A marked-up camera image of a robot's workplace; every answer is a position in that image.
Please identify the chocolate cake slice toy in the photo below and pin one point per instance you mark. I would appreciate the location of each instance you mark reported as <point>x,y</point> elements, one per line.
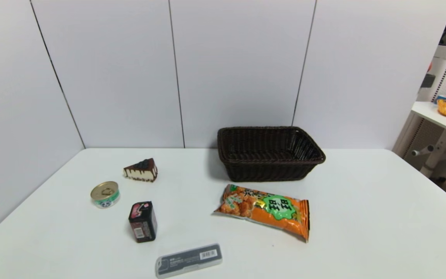
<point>141,171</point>

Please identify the dark brown wicker basket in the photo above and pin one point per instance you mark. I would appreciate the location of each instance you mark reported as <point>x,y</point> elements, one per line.
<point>269,164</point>

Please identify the orange snack bag, green badge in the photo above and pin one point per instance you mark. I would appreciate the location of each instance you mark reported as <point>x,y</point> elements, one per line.
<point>263,211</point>

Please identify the small dark box, pink print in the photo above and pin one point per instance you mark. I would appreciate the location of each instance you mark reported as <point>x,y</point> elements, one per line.
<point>143,221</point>

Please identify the grey case with barcode label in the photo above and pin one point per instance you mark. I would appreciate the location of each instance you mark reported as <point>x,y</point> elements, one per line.
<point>189,260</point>

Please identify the small tin can, green label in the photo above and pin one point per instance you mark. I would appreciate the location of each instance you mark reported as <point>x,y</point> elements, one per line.
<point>105,194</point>

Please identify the white side table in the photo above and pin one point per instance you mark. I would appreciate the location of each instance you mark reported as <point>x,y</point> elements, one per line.
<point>439,118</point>

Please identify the small blue and orange box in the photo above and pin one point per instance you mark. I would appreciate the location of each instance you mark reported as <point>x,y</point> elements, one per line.
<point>442,98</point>

